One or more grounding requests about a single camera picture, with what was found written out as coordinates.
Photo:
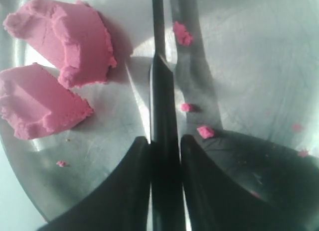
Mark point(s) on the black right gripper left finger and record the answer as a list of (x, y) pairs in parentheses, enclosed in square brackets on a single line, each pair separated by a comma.
[(120, 203)]

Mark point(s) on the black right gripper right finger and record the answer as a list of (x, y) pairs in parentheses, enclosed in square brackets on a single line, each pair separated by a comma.
[(236, 182)]

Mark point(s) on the black knife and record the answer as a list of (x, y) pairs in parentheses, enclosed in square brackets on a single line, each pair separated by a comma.
[(167, 197)]

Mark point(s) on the pink dough lump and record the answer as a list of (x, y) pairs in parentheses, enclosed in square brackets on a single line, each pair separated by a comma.
[(35, 105), (71, 36)]

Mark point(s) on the round steel plate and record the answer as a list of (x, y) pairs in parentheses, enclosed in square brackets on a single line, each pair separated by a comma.
[(251, 66)]

